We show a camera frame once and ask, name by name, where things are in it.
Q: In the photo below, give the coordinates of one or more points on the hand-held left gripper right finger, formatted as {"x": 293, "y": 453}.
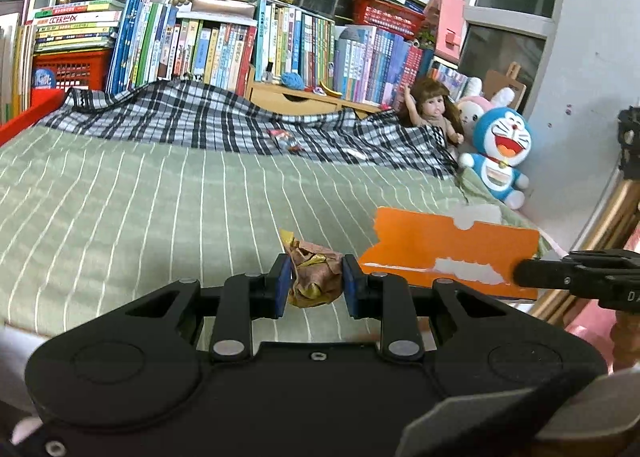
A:
{"x": 351, "y": 289}

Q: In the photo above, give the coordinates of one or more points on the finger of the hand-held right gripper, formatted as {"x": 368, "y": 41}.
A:
{"x": 605, "y": 257}
{"x": 540, "y": 273}

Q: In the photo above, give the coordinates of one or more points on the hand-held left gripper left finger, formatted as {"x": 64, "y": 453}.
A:
{"x": 282, "y": 287}

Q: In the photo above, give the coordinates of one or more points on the brown gold wrapper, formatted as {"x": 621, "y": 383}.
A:
{"x": 315, "y": 277}

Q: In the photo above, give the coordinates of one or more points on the person's pink clothing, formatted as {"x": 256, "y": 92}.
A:
{"x": 592, "y": 319}

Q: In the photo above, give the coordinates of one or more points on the gold tripod stand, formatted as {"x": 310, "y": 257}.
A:
{"x": 622, "y": 217}

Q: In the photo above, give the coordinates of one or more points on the blue cat plush toy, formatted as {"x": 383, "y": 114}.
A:
{"x": 500, "y": 157}

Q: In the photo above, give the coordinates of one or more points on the small red dark wrapper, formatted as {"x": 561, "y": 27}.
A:
{"x": 287, "y": 141}

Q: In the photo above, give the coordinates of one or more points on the green striped bed sheet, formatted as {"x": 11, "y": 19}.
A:
{"x": 150, "y": 212}

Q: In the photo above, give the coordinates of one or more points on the pink white bunny plush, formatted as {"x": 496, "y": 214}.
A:
{"x": 477, "y": 107}

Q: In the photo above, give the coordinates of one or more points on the black white plaid blanket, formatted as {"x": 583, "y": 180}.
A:
{"x": 200, "y": 122}

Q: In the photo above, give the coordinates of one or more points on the wooden drawer organizer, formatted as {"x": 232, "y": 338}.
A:
{"x": 300, "y": 103}

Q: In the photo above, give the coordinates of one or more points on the small wooden easel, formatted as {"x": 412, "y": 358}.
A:
{"x": 505, "y": 84}

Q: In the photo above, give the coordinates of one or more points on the brown haired doll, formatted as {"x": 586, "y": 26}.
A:
{"x": 432, "y": 109}

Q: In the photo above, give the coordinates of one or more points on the yellow curved toy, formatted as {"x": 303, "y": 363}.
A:
{"x": 331, "y": 91}

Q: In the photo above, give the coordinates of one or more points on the blue yarn ball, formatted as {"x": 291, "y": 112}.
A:
{"x": 292, "y": 81}

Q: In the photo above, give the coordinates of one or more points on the small glass bottle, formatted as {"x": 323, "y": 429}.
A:
{"x": 269, "y": 74}

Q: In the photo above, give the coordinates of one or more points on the row of thin colourful books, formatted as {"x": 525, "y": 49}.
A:
{"x": 450, "y": 79}

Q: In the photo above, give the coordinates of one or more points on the row of blue pink books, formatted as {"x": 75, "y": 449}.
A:
{"x": 380, "y": 67}

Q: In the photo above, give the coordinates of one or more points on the row of tall picture books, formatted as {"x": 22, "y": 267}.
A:
{"x": 295, "y": 37}

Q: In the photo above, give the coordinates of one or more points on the row of blue green books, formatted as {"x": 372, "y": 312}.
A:
{"x": 185, "y": 52}

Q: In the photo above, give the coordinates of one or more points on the grey pouch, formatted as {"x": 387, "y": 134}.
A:
{"x": 348, "y": 34}

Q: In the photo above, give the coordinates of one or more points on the small green plant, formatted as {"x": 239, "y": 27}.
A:
{"x": 425, "y": 37}

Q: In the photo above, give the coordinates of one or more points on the pink box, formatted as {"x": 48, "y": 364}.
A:
{"x": 447, "y": 22}

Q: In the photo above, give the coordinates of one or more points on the red plastic basket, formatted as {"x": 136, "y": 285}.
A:
{"x": 387, "y": 17}
{"x": 75, "y": 69}

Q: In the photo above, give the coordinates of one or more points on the beige flat box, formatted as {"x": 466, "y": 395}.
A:
{"x": 225, "y": 12}

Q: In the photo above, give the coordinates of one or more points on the blue round toy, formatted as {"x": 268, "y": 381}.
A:
{"x": 44, "y": 78}

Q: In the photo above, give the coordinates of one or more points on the stack of flat-lying books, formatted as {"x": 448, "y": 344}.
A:
{"x": 75, "y": 27}

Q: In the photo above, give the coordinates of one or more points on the row of pale spine books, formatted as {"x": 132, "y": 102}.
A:
{"x": 17, "y": 62}

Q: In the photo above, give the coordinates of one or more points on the red bed rail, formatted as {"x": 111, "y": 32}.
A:
{"x": 27, "y": 114}

